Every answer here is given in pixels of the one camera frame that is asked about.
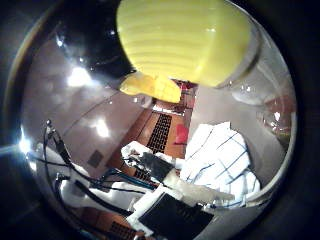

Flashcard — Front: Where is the white checked cloth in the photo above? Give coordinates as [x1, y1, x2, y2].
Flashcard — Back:
[174, 121, 263, 210]

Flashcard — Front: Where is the black perforated floor grate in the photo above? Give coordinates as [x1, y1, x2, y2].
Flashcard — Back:
[109, 220, 138, 240]
[145, 112, 173, 155]

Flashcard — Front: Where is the red chair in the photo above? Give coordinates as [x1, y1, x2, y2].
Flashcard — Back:
[174, 123, 190, 146]

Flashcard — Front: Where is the grey square floor plate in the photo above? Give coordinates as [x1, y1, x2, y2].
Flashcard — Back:
[86, 149, 105, 169]

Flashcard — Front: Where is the teal cable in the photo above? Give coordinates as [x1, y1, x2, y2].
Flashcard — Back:
[99, 167, 158, 192]

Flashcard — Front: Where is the black cable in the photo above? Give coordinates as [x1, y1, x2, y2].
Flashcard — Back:
[41, 119, 149, 218]

